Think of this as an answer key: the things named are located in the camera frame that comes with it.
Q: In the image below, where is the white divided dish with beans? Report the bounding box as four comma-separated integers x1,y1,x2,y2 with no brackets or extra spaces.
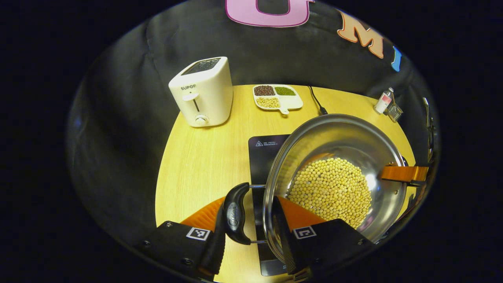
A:
253,84,304,115

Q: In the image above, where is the stainless steel pot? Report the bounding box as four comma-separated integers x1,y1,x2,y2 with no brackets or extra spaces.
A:
222,114,409,265

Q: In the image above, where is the black induction cooktop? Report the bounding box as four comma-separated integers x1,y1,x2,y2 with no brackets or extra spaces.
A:
248,134,291,277

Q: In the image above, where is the small clear bottle pink label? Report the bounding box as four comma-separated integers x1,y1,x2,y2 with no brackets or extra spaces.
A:
374,87,395,114

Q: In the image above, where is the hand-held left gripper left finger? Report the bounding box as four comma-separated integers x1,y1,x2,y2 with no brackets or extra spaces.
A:
136,197,226,281

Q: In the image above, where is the yellow soybeans pile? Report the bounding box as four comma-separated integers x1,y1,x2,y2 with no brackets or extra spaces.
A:
287,157,373,230

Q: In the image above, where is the glass jar with sticks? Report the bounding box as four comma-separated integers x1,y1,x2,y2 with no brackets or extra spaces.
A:
384,98,404,123

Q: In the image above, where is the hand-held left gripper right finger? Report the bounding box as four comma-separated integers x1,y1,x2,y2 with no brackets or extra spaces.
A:
271,196,376,281

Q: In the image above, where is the white toaster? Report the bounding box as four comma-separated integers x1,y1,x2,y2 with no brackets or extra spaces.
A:
168,56,234,128

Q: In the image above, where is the black power cable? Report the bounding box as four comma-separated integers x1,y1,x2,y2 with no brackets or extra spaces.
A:
307,86,328,116

